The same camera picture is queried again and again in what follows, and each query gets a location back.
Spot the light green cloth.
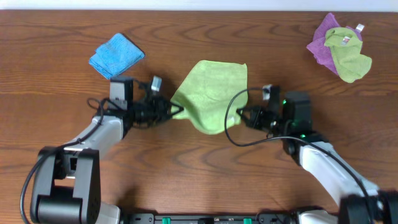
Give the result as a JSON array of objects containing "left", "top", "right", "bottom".
[{"left": 171, "top": 60, "right": 248, "bottom": 135}]

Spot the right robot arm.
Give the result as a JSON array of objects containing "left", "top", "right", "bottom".
[{"left": 236, "top": 88, "right": 397, "bottom": 223}]

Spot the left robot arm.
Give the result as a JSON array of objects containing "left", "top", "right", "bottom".
[{"left": 20, "top": 76, "right": 174, "bottom": 224}]

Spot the folded blue cloth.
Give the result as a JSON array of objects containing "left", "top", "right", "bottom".
[{"left": 89, "top": 33, "right": 145, "bottom": 80}]

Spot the purple cloth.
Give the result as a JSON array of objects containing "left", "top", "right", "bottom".
[{"left": 306, "top": 12, "right": 363, "bottom": 76}]

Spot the crumpled olive green cloth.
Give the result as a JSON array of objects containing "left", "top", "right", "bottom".
[{"left": 324, "top": 27, "right": 372, "bottom": 83}]

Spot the left black cable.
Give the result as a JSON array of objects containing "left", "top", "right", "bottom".
[{"left": 19, "top": 79, "right": 150, "bottom": 224}]

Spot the black cable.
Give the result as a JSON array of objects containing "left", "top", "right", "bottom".
[
  {"left": 223, "top": 86, "right": 374, "bottom": 224},
  {"left": 19, "top": 79, "right": 150, "bottom": 224}
]

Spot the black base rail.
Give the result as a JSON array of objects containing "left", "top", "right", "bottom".
[{"left": 119, "top": 213, "right": 299, "bottom": 224}]

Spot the right black cable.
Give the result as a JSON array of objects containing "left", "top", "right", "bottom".
[{"left": 223, "top": 86, "right": 374, "bottom": 224}]

